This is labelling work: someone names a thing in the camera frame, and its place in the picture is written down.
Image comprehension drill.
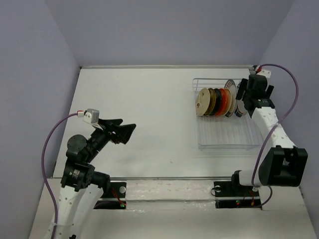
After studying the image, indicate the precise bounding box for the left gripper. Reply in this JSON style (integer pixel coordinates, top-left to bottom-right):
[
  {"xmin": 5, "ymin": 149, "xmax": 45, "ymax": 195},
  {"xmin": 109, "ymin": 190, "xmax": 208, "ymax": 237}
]
[{"xmin": 85, "ymin": 117, "xmax": 137, "ymax": 161}]

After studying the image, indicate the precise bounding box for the green rimmed plate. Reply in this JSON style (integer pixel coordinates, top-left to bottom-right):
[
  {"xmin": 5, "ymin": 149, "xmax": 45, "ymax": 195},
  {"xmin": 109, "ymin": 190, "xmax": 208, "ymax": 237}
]
[
  {"xmin": 224, "ymin": 79, "xmax": 237, "ymax": 101},
  {"xmin": 234, "ymin": 79, "xmax": 248, "ymax": 118}
]

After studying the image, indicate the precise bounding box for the cream plate with black patch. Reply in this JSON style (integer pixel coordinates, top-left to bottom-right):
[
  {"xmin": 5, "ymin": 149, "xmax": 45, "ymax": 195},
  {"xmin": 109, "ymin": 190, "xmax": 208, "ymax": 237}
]
[{"xmin": 222, "ymin": 89, "xmax": 236, "ymax": 117}]

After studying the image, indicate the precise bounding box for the orange plate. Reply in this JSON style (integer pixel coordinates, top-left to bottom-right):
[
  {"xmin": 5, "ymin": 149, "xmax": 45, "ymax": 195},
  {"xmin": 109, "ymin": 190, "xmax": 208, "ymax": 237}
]
[{"xmin": 216, "ymin": 88, "xmax": 227, "ymax": 117}]

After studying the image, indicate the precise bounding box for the yellow brown patterned plate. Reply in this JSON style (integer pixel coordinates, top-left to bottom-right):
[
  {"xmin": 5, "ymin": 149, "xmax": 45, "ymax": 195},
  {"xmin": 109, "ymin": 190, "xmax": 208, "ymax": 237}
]
[{"xmin": 205, "ymin": 88, "xmax": 216, "ymax": 116}]

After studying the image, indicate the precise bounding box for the cream plate with red dot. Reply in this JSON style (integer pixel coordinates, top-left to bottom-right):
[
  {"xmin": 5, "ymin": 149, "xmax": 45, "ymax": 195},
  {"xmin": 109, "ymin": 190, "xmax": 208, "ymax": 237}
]
[{"xmin": 195, "ymin": 88, "xmax": 210, "ymax": 116}]

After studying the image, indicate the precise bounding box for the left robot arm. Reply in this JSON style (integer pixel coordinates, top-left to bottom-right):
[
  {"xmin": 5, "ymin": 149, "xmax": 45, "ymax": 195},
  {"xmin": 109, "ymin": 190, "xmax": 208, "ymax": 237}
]
[{"xmin": 44, "ymin": 117, "xmax": 136, "ymax": 239}]

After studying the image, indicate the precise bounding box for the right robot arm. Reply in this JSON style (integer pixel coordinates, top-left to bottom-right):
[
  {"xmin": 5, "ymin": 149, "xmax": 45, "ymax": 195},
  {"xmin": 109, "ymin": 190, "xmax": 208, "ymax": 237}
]
[{"xmin": 229, "ymin": 74, "xmax": 308, "ymax": 195}]

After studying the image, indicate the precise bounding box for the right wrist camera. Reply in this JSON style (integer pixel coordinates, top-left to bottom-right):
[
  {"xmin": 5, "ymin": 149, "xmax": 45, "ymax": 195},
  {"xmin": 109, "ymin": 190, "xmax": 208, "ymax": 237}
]
[{"xmin": 255, "ymin": 65, "xmax": 272, "ymax": 80}]

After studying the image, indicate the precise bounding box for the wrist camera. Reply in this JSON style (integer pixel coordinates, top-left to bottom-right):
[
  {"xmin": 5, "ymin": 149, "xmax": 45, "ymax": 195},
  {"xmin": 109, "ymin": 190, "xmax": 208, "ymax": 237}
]
[
  {"xmin": 83, "ymin": 109, "xmax": 100, "ymax": 124},
  {"xmin": 255, "ymin": 65, "xmax": 272, "ymax": 80}
]

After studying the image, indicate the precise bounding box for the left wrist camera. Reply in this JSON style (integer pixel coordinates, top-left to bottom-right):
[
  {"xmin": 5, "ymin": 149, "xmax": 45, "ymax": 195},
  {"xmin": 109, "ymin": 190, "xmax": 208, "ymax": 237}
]
[{"xmin": 83, "ymin": 109, "xmax": 100, "ymax": 124}]

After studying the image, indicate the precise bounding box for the white wire dish rack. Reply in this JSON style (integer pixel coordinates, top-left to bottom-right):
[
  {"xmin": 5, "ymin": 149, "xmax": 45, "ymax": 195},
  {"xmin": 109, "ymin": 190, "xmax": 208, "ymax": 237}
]
[{"xmin": 192, "ymin": 78, "xmax": 262, "ymax": 150}]

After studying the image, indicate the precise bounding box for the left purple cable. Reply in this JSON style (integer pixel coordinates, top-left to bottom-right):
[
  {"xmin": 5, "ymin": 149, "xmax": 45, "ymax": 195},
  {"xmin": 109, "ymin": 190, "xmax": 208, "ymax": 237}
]
[{"xmin": 41, "ymin": 112, "xmax": 85, "ymax": 239}]

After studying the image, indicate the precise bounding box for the purple cable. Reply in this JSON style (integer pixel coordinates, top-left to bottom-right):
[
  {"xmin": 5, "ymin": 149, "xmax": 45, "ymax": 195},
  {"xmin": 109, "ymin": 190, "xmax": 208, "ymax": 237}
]
[
  {"xmin": 41, "ymin": 112, "xmax": 85, "ymax": 239},
  {"xmin": 250, "ymin": 63, "xmax": 299, "ymax": 206}
]

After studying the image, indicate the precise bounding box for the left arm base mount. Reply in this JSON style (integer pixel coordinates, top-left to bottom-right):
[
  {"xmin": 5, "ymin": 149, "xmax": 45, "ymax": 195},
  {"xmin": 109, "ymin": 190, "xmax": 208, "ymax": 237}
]
[{"xmin": 94, "ymin": 181, "xmax": 127, "ymax": 210}]

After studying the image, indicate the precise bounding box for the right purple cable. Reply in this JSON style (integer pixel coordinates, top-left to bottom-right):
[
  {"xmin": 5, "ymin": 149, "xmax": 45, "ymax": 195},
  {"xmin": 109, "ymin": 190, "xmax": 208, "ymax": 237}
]
[{"xmin": 250, "ymin": 63, "xmax": 299, "ymax": 206}]

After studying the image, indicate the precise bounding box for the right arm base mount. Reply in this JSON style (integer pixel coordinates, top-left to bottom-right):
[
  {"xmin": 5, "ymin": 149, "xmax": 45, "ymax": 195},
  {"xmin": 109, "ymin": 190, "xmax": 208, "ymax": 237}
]
[{"xmin": 210, "ymin": 171, "xmax": 262, "ymax": 209}]

